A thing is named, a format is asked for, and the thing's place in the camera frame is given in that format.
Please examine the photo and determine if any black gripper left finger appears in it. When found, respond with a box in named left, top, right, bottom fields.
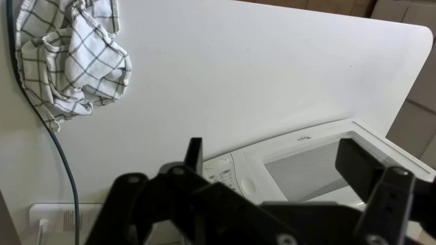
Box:
left=85, top=136, right=296, bottom=245

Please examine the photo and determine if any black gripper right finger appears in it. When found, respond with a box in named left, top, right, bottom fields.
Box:
left=333, top=137, right=436, bottom=245

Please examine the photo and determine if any white microwave oven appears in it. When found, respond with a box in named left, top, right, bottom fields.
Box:
left=198, top=118, right=436, bottom=245

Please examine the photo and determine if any white checked dish cloth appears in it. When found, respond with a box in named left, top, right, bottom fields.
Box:
left=13, top=0, right=133, bottom=133

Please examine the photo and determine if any dark grey cable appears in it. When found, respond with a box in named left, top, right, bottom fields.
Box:
left=3, top=0, right=81, bottom=245

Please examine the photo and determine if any white wall outlet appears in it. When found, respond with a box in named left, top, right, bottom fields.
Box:
left=27, top=203, right=106, bottom=235

